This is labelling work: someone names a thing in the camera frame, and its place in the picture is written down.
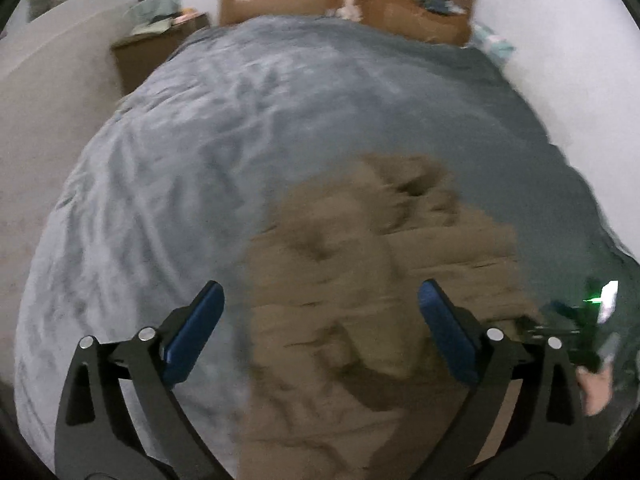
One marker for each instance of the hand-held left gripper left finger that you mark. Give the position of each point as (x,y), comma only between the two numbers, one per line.
(195,332)

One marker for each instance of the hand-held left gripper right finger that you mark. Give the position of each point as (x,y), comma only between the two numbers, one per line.
(447,332)

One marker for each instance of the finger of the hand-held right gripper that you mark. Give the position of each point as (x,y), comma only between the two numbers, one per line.
(545,331)

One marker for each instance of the olive brown puffer jacket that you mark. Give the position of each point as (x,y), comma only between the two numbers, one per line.
(350,285)

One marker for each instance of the person's right hand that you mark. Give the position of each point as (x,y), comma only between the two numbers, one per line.
(595,390)

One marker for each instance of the grey plush blanket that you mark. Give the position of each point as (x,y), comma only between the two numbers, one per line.
(175,160)

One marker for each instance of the brown wooden nightstand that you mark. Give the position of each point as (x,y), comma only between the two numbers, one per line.
(145,57)

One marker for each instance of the mint green bag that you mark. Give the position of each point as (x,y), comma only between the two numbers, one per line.
(155,10)

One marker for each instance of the dark device on headboard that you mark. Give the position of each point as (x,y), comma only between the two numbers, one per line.
(439,4)

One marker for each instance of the wooden bed headboard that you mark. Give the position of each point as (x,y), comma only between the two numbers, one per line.
(300,0)

